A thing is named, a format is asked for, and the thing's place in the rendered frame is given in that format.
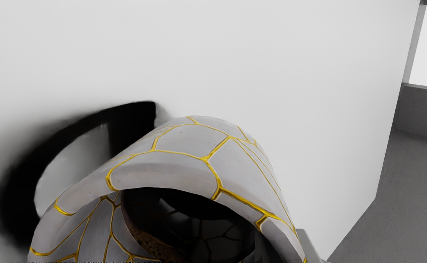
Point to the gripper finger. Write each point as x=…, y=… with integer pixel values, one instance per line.
x=310, y=250

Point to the grey mug with gold cracks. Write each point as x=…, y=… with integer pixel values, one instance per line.
x=184, y=171

